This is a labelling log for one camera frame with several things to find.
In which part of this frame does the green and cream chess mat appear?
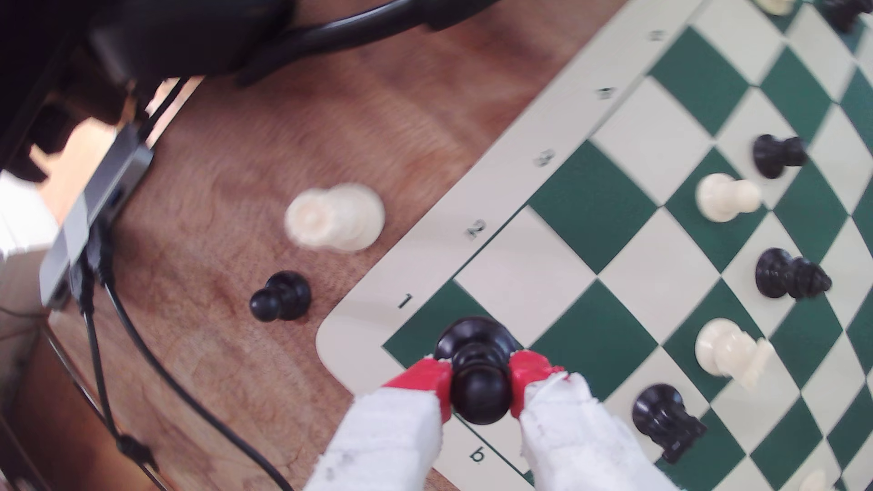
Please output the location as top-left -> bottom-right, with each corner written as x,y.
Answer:
316,0 -> 873,491

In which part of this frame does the black rook chess piece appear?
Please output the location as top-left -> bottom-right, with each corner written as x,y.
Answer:
818,0 -> 873,34

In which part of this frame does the thin black cable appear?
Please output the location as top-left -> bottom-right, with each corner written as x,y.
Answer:
68,259 -> 171,491

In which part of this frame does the black pawn chess piece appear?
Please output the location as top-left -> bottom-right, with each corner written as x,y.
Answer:
752,134 -> 809,180
755,247 -> 833,301
249,271 -> 312,323
434,316 -> 522,426

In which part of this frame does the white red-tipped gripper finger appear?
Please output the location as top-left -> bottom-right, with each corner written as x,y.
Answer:
508,350 -> 683,491
303,358 -> 454,491

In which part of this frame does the black knight chess piece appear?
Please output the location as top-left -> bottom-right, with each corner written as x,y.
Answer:
632,383 -> 708,465

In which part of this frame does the thick black cable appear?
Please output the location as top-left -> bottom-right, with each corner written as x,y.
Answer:
235,0 -> 499,87

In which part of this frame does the black device housing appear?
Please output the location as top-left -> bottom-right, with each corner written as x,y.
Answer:
0,0 -> 296,184

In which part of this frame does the white pawn chess piece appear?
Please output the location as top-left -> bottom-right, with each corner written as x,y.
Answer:
695,172 -> 763,224

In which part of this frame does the silver usb hub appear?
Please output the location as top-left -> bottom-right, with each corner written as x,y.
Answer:
37,123 -> 154,309

